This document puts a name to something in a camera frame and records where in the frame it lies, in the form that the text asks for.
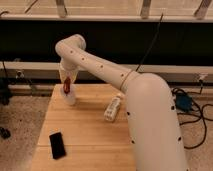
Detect black cables on floor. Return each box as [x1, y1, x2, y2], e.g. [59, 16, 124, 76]
[171, 87, 213, 150]

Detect blue power adapter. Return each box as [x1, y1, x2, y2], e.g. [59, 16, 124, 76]
[175, 94, 192, 112]

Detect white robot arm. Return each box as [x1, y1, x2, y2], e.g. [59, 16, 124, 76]
[55, 34, 190, 171]

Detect white plastic bottle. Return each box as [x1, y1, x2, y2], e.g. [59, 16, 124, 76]
[104, 93, 122, 122]

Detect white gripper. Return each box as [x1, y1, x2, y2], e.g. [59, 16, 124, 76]
[59, 65, 78, 83]

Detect black phone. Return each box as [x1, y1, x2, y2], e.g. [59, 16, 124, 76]
[49, 132, 66, 159]

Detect black cable on wall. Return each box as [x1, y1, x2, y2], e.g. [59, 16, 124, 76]
[135, 12, 165, 73]

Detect black object on floor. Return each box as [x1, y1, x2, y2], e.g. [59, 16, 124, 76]
[0, 127, 11, 139]

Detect white ceramic cup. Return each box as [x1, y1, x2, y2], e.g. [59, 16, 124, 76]
[60, 85, 76, 106]

